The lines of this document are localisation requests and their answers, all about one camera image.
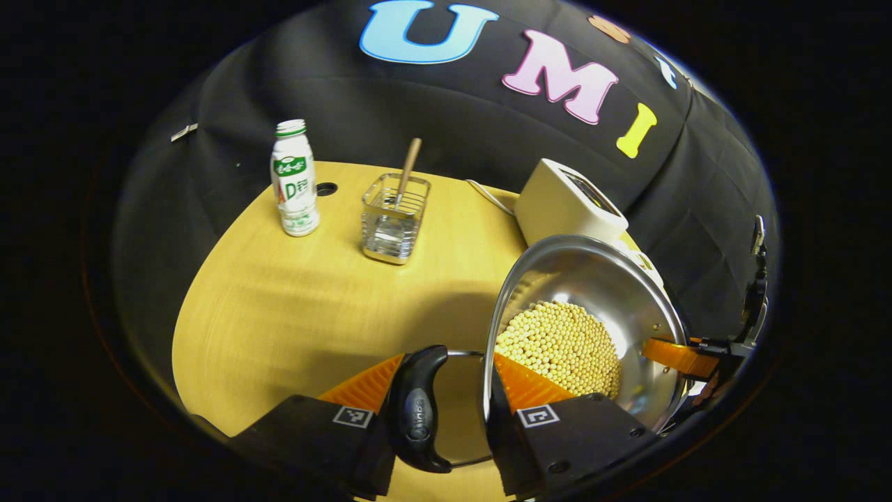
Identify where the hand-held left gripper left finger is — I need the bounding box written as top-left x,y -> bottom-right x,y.
226,353 -> 406,501

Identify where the black backdrop cloth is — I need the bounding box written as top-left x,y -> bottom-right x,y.
111,0 -> 781,433

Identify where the metal wire basket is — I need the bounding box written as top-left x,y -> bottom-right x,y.
361,173 -> 431,266

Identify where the white toaster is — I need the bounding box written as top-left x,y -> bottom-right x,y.
514,158 -> 630,247

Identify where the white toaster cable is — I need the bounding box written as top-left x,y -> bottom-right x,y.
465,179 -> 517,216

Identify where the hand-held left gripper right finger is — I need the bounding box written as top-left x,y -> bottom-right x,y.
484,352 -> 660,501

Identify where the white drink bottle green cap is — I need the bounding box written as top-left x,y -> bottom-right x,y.
270,119 -> 321,238

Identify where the pile of yellow soybeans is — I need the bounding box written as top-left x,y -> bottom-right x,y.
495,301 -> 622,400

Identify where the stainless steel pot black handle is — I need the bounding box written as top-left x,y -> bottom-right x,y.
387,234 -> 692,475

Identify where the wooden handle spoon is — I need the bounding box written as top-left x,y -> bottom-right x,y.
393,137 -> 424,211

